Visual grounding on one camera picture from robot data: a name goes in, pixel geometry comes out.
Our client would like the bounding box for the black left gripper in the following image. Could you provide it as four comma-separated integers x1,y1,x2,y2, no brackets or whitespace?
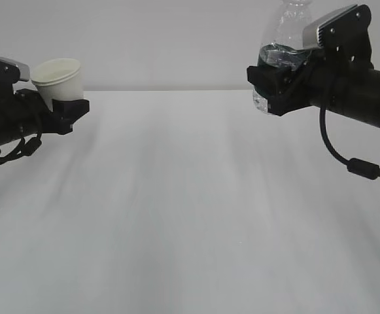
9,88,90,137

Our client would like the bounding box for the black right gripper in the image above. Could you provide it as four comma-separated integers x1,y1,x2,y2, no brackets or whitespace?
247,50,376,116

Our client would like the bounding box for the white paper cup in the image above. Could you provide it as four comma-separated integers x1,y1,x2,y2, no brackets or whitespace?
31,58,84,111

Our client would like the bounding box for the clear bottle green label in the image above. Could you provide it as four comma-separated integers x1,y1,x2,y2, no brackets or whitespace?
252,1,312,114

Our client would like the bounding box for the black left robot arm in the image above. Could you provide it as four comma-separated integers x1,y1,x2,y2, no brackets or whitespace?
0,89,90,146

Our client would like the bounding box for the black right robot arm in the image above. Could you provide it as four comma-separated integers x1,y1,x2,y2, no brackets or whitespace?
247,50,380,128

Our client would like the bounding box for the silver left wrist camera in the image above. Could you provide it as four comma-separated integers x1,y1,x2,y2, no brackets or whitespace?
0,56,30,87

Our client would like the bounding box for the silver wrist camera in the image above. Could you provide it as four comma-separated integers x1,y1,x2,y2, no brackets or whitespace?
302,4,372,61
0,56,30,87

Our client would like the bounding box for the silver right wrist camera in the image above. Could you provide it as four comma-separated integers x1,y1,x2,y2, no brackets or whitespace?
302,4,372,61

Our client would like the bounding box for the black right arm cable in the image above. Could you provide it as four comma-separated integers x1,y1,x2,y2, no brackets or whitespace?
319,104,380,181

